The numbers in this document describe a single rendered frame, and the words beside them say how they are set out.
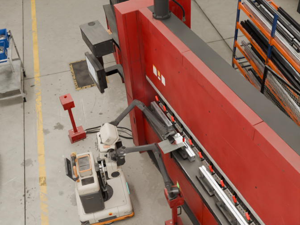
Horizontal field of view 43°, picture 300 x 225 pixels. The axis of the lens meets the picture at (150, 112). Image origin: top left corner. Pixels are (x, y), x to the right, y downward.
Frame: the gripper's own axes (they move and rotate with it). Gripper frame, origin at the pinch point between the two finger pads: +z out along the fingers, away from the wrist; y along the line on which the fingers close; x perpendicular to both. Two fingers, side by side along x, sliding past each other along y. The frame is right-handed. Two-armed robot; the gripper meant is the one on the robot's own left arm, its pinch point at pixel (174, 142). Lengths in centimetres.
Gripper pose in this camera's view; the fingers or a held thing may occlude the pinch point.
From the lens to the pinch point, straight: 441.5
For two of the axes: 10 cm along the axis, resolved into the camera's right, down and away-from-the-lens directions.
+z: 4.8, 4.9, 7.3
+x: -7.8, 6.2, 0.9
